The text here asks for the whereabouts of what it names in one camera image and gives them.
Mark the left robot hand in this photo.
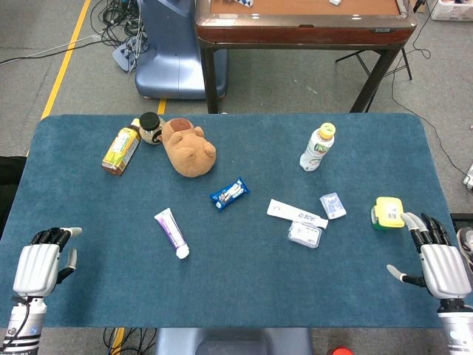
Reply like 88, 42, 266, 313
13, 226, 83, 298

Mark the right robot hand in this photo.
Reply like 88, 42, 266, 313
386, 212, 472, 300

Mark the purple white tube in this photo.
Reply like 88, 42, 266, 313
154, 207, 191, 260

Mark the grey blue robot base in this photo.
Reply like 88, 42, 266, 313
153, 327, 315, 355

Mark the white bottle yellow cap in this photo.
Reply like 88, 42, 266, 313
299, 122, 337, 172

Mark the teal blue cloth-covered table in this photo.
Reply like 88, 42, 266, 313
0, 112, 473, 330

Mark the grey sneaker shoe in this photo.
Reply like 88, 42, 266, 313
456, 226, 473, 277

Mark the black floor box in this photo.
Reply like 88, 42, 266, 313
449, 212, 473, 232

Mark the yellow green lidded box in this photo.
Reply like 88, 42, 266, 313
370, 196, 406, 231

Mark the small purple white pack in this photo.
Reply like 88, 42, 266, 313
319, 192, 348, 220

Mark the clear purple floss box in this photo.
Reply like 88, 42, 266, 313
287, 220, 324, 249

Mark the yellow label tea bottle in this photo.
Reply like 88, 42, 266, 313
101, 124, 142, 177

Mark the long white carton box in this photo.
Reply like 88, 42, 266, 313
266, 198, 329, 229

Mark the glass jar black lid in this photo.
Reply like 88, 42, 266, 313
138, 112, 166, 146

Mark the brown plush capybara toy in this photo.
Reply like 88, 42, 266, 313
159, 117, 217, 179

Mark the blue cookie packet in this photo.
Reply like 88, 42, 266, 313
209, 177, 251, 213

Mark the black folding stand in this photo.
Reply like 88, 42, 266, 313
335, 46, 413, 81

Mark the grey power strip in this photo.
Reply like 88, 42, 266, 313
112, 35, 145, 73

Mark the grey blue machine base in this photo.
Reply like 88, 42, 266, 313
135, 0, 228, 101

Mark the white storage box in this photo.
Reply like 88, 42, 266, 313
429, 0, 473, 22

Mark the brown mahjong table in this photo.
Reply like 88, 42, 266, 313
194, 0, 418, 114

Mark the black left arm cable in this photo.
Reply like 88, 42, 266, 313
1, 295, 33, 347

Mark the tangled black cable bundle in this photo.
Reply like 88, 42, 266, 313
103, 327, 158, 355
90, 0, 151, 56

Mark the long black floor cable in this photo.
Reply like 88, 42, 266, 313
390, 0, 469, 177

